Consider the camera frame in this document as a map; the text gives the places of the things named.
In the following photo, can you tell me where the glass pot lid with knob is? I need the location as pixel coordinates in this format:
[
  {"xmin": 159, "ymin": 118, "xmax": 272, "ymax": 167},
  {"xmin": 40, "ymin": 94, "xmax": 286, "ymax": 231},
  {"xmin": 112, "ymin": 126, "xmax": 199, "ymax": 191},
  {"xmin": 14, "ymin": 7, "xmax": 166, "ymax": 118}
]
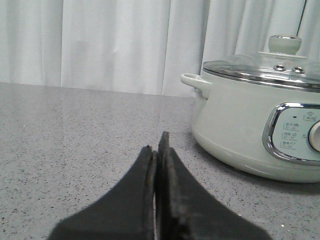
[{"xmin": 202, "ymin": 34, "xmax": 320, "ymax": 93}]

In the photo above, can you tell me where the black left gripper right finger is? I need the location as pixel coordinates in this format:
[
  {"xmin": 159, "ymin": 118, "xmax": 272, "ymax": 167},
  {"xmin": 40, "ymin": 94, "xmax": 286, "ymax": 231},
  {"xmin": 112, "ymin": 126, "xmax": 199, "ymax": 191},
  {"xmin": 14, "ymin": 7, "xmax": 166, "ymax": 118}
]
[{"xmin": 155, "ymin": 131, "xmax": 271, "ymax": 240}]

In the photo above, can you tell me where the white curtain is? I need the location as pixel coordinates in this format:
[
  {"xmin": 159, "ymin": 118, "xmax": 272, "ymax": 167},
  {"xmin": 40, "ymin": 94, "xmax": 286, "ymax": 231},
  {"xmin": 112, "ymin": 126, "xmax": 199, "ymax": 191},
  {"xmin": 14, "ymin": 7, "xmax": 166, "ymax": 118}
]
[{"xmin": 0, "ymin": 0, "xmax": 320, "ymax": 97}]

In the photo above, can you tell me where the black hanging cable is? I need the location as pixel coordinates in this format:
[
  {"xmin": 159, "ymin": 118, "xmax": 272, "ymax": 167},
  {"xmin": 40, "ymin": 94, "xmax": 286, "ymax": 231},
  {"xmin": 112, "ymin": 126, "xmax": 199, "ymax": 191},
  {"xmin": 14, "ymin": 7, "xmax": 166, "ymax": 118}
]
[{"xmin": 296, "ymin": 0, "xmax": 308, "ymax": 37}]

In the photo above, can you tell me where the pale green electric cooking pot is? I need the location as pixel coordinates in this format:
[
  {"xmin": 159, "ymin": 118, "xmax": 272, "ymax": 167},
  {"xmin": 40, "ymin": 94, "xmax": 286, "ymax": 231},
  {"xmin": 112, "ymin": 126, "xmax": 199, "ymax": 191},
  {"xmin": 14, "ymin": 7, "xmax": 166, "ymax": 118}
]
[{"xmin": 181, "ymin": 72, "xmax": 320, "ymax": 183}]

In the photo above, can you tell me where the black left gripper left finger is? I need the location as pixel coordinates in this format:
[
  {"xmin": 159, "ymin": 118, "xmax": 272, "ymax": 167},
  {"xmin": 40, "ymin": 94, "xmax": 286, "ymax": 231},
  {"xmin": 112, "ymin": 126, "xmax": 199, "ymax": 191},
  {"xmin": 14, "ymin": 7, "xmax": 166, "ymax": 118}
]
[{"xmin": 48, "ymin": 145, "xmax": 156, "ymax": 240}]

